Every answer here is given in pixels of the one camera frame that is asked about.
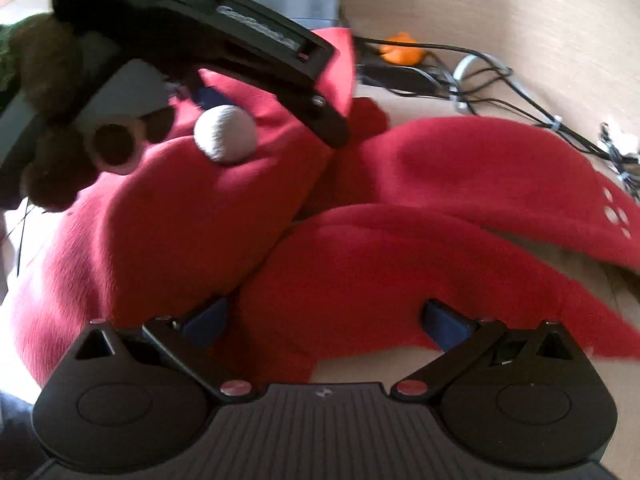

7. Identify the crumpled white tissue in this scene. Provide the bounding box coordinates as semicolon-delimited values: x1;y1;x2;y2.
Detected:
599;121;640;163

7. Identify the red fleece hoodie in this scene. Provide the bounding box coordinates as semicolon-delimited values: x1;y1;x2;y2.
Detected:
9;12;640;386

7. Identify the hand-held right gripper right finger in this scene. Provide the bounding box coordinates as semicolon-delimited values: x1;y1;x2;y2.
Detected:
391;298;576;402

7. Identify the black cable bundle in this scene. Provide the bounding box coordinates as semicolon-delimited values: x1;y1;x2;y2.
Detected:
350;35;640;166

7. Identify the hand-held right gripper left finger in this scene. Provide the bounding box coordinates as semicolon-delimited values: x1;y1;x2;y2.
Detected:
75;296;256;403

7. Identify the green fuzzy cloth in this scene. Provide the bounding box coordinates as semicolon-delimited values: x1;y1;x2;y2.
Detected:
0;22;22;92

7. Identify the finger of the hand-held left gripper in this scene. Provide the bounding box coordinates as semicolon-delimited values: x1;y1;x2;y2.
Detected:
166;69;224;111
272;84;352;150

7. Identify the grey cable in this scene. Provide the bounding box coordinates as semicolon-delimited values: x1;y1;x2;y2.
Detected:
450;54;533;113

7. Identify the orange object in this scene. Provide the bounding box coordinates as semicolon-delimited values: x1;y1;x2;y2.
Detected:
377;31;426;67

